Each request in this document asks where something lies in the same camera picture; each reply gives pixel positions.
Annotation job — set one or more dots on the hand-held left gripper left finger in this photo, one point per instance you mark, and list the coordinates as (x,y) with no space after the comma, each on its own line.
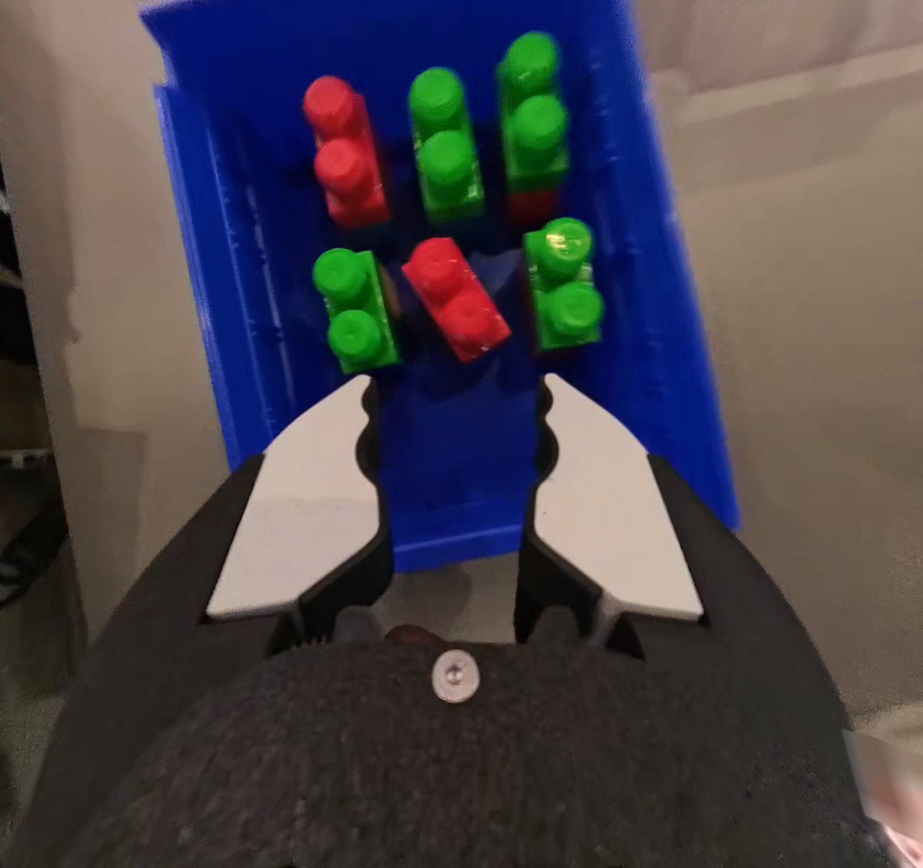
(303,522)

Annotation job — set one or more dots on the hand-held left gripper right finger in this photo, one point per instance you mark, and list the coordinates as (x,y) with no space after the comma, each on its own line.
(613,522)

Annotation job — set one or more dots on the blue storage bin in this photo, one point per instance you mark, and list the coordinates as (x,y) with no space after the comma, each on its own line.
(454,464)

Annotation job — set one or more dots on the cluster of mega block bridges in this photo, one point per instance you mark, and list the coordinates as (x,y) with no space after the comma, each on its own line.
(447,154)

